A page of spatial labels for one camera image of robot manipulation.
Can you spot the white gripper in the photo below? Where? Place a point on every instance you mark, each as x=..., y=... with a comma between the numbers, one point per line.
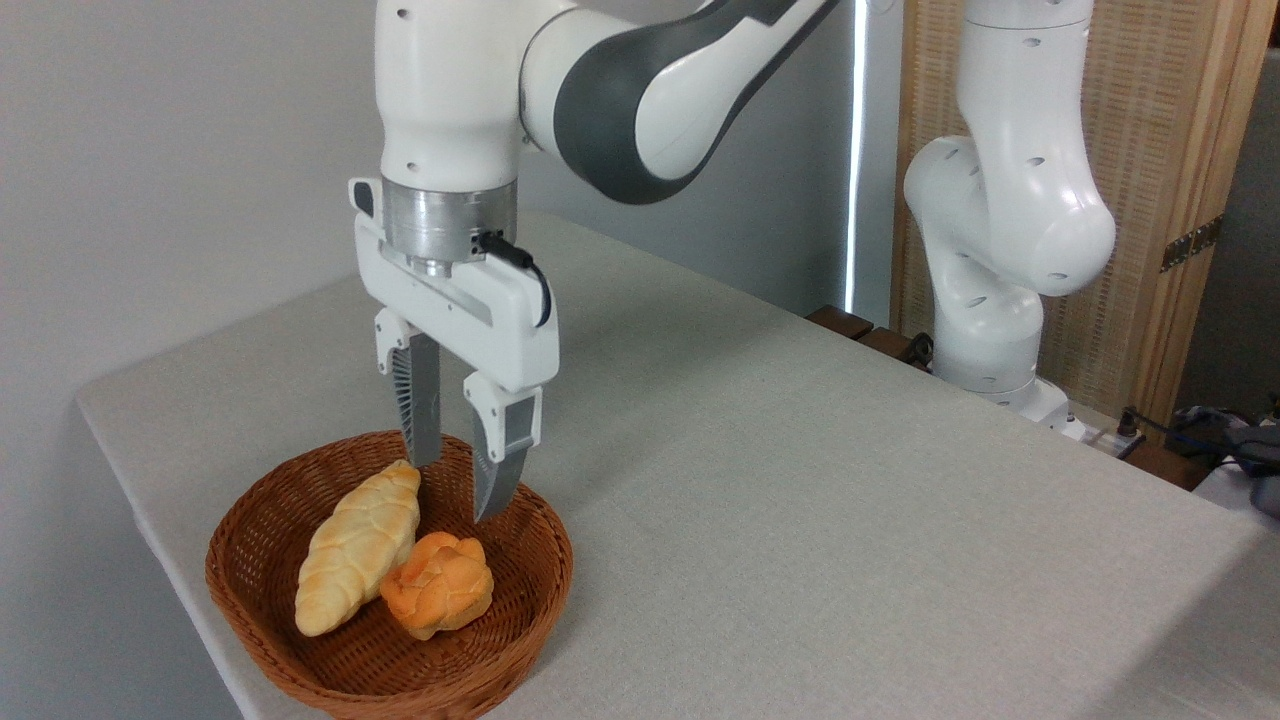
x=510, y=330

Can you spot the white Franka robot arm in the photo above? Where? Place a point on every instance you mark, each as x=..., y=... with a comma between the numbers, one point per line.
x=440, y=90

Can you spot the long pale braided bread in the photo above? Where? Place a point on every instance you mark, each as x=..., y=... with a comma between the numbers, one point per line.
x=355, y=550

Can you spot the round orange bread roll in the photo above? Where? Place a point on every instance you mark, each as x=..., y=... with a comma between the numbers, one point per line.
x=440, y=590

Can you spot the brown wicker basket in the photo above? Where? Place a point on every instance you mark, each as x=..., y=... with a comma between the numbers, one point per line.
x=500, y=620

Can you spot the grey linen tablecloth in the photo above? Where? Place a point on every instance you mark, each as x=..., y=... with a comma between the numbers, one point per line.
x=800, y=520

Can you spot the dark brown wooden block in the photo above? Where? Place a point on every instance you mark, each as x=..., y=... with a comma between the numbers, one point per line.
x=888, y=343
x=840, y=322
x=1165, y=465

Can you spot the vertical white light strip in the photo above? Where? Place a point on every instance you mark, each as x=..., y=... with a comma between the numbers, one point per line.
x=852, y=200

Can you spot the black clamp knob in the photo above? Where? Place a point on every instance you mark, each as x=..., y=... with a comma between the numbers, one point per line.
x=920, y=350

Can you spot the metal screen hinge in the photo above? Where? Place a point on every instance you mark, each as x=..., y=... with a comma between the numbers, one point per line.
x=1190, y=243

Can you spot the wooden rattan folding screen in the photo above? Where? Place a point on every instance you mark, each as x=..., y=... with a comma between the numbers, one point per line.
x=1160, y=120

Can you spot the dark grey bundled device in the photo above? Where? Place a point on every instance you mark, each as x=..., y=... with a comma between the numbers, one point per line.
x=1245, y=450

